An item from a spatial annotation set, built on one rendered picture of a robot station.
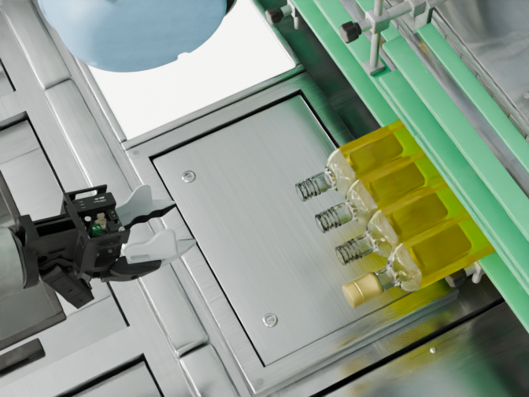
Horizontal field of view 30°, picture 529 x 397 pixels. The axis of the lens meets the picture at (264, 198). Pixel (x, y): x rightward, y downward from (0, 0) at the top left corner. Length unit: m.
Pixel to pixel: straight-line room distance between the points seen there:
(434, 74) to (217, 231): 0.42
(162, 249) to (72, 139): 0.54
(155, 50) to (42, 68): 1.05
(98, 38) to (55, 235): 0.43
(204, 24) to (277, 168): 0.88
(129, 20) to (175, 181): 0.92
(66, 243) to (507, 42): 0.65
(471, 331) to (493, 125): 0.34
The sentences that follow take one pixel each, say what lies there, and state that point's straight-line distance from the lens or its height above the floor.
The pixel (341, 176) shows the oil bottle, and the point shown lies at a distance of 1.39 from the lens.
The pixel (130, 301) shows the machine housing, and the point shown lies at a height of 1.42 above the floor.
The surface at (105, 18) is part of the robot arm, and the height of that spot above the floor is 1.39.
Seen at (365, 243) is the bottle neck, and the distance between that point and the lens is 1.35.
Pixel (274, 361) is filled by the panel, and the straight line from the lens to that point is 1.43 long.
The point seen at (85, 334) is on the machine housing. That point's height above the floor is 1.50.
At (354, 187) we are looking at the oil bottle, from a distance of 1.38.
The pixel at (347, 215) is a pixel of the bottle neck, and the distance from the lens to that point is 1.38.
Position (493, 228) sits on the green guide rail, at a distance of 1.33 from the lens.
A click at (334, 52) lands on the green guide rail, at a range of 1.59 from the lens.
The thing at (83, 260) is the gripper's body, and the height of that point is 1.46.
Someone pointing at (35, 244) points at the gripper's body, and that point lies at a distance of 1.08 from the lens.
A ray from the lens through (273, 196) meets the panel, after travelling 1.55.
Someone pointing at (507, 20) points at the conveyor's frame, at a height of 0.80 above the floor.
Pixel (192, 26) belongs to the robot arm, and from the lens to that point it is 0.71.
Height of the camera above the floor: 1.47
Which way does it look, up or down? 12 degrees down
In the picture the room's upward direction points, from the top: 115 degrees counter-clockwise
